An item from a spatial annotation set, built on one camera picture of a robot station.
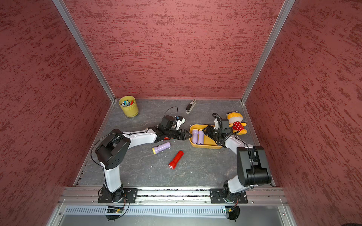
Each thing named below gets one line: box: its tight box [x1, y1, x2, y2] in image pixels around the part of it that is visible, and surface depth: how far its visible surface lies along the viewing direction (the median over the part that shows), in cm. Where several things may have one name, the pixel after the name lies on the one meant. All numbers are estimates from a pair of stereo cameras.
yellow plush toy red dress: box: [226, 110, 248, 136], surface depth 101 cm
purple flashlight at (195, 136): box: [191, 128, 199, 145], surface depth 96 cm
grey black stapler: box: [185, 98, 197, 115], surface depth 114 cm
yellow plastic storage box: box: [189, 123, 223, 150], surface depth 93 cm
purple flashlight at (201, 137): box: [198, 129, 205, 146], surface depth 96 cm
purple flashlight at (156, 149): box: [151, 141, 172, 155], surface depth 91 cm
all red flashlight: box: [168, 150, 184, 170], surface depth 87 cm
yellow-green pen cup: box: [118, 95, 140, 118], surface depth 105 cm
